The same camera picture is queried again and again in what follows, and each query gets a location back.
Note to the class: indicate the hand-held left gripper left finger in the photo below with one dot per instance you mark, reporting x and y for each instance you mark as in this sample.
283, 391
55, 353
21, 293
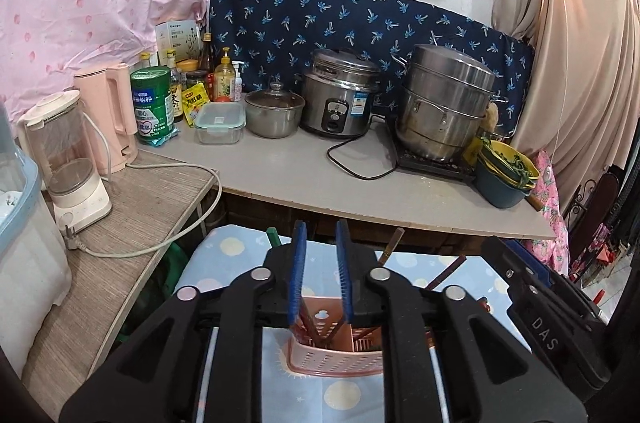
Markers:
297, 275

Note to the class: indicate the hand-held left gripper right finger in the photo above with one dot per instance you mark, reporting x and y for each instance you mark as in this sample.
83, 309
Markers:
344, 275

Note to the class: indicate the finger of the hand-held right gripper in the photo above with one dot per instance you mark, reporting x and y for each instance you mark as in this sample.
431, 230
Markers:
502, 260

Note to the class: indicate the green chopstick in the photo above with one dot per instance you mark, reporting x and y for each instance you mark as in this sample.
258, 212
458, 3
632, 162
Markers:
272, 237

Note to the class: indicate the brown chopstick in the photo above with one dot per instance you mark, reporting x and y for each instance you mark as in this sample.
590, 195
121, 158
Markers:
391, 245
310, 333
446, 273

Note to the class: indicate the pink plastic utensil basket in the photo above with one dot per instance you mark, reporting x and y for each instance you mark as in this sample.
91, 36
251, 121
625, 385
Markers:
335, 360

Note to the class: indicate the blue dotted tablecloth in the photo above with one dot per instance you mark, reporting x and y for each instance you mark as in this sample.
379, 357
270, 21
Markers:
240, 253

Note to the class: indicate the blue plastic bowl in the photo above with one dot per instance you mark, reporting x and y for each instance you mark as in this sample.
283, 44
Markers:
500, 195

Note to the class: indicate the pink floral cloth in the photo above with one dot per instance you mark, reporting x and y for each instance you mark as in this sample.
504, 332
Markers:
547, 213

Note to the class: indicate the yellow colander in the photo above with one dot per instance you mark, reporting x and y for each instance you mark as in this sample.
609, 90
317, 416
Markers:
532, 170

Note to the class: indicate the green leafy vegetables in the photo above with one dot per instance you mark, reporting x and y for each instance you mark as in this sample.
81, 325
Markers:
507, 163

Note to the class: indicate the dark metal chair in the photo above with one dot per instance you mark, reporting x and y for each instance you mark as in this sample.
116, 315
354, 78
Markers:
595, 203

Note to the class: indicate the black induction cooker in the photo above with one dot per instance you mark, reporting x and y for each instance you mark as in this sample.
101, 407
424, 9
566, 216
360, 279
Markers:
430, 165

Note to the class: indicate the tan loofah scrubber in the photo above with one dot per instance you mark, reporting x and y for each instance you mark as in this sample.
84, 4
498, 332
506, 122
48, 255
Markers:
491, 118

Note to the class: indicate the row of hanging clothes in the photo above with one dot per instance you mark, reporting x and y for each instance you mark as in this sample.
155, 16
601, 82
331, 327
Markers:
627, 178

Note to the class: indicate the small pot with glass lid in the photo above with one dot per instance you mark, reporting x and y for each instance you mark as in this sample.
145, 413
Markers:
274, 113

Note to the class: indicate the steel steamer pot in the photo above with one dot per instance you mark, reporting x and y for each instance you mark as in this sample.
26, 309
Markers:
445, 103

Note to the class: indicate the steel rice cooker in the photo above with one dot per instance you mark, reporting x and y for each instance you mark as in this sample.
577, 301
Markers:
337, 98

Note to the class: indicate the red tomato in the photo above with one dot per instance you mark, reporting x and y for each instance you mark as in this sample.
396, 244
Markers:
223, 99

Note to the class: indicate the yellow seasoning packet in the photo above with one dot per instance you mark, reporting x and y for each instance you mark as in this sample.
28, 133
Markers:
195, 108

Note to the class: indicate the beige curtain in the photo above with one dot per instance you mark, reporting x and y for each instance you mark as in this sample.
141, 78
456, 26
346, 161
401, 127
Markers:
580, 78

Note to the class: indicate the white pump bottle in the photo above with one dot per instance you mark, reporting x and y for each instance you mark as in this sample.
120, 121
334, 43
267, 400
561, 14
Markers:
237, 78

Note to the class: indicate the yellow dish soap bottle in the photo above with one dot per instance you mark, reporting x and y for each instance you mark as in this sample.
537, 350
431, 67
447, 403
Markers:
225, 80

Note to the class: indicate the white labelled sauce bottle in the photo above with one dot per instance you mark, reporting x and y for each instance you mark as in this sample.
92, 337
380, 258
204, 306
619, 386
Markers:
176, 95

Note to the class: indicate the dark glass jar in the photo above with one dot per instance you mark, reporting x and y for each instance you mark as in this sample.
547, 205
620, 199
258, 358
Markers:
196, 83

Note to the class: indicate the green tin can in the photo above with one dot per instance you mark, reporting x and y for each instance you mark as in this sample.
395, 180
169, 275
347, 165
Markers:
151, 103

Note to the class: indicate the dark sauce bottle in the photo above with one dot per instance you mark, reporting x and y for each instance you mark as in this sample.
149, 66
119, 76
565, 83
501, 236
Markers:
206, 63

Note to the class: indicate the yellow lidded jar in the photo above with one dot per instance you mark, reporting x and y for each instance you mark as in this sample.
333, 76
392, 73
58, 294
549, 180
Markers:
187, 66

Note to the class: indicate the pink electric kettle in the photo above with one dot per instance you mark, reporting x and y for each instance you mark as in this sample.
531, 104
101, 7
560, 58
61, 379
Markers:
107, 118

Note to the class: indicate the navy blue printed cloth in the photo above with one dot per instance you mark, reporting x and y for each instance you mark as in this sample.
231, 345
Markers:
310, 18

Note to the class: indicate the white blender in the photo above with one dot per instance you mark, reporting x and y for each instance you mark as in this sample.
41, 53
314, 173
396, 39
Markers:
65, 163

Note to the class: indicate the yellow capped bottle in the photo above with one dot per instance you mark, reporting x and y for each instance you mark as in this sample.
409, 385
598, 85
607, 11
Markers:
145, 60

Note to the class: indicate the white carton box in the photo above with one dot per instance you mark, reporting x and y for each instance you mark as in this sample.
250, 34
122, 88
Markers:
176, 40

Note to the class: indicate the white dish cabinet blue lid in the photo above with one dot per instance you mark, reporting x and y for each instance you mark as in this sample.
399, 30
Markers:
30, 283

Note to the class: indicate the floral plate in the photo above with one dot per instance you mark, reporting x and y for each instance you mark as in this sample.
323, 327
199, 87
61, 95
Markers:
10, 205

